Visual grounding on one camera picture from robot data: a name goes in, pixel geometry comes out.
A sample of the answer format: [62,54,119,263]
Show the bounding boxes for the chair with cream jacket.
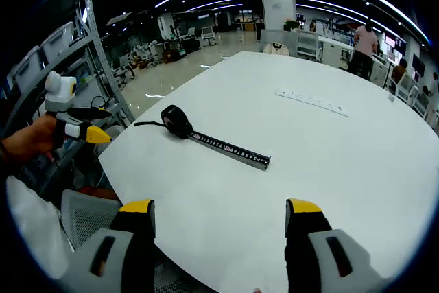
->
[262,41,291,57]

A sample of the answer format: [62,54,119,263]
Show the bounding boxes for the grey metal shelf rack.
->
[0,0,137,204]

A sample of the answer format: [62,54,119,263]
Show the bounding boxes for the person's body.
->
[5,175,75,281]

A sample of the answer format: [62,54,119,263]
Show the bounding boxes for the black tape measure with blade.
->
[133,104,272,172]

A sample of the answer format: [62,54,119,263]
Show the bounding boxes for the white power strip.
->
[275,88,352,118]

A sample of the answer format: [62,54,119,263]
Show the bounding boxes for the white square pillar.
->
[261,0,297,32]

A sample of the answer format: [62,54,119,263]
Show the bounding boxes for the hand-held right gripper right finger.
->
[284,198,395,293]

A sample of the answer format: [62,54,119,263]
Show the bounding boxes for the grey storage bin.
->
[40,21,75,65]
[7,45,48,95]

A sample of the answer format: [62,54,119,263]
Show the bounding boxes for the white office chair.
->
[393,72,419,104]

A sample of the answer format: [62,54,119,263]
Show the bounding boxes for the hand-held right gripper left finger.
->
[56,198,157,293]

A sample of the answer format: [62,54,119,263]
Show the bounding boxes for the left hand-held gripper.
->
[43,70,114,146]

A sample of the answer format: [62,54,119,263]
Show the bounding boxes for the grey mesh chair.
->
[60,189,123,250]

